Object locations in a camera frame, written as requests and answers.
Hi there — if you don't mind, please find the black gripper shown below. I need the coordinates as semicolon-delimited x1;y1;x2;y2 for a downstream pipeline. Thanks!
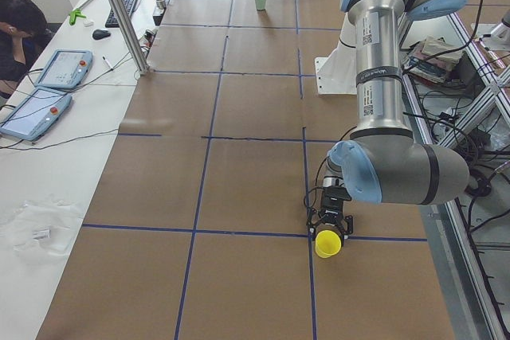
306;186;354;241

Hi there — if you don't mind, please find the yellow plastic cup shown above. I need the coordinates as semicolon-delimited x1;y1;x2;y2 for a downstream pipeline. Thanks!
315;230;343;259

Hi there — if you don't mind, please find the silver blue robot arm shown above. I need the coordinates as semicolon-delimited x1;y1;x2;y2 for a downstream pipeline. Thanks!
307;0;469;239

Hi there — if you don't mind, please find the stack of books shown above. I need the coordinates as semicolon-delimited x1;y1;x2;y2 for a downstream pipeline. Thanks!
402;37;463;83

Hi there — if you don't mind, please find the small metal cup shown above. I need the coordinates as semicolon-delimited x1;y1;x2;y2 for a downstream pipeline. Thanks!
155;0;167;10

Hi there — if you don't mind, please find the black white marker pen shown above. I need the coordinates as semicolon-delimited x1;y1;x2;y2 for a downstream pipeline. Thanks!
102;56;114;71

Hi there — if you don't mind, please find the clear plastic bag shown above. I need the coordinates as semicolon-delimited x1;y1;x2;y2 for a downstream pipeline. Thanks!
1;199;85;265

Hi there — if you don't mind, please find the dark computer mouse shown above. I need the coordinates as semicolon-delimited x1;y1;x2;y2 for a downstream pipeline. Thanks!
92;29;111;41

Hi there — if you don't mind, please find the black keyboard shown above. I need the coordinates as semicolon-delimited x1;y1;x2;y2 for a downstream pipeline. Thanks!
104;0;138;29

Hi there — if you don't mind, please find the upper teach pendant tablet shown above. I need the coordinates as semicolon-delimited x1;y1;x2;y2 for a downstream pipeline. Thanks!
34;49;93;90

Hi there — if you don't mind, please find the teach pendant tablet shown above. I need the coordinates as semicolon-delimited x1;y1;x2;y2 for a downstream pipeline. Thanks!
34;49;93;90
1;87;73;142

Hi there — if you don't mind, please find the lower teach pendant tablet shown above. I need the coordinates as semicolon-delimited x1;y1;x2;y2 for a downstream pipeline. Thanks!
1;87;73;142

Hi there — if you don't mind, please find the green plastic tool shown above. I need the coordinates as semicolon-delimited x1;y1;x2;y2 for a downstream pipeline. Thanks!
69;8;86;25

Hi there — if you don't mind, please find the seated person dark hair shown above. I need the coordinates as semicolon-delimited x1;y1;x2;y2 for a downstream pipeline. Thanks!
1;0;53;100

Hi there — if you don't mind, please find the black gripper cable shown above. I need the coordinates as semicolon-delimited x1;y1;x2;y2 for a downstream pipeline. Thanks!
304;156;343;217

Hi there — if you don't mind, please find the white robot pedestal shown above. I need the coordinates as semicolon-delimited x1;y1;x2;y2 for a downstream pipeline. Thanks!
315;14;357;96

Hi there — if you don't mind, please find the aluminium frame post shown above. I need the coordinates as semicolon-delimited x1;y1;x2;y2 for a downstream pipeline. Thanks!
108;0;149;76

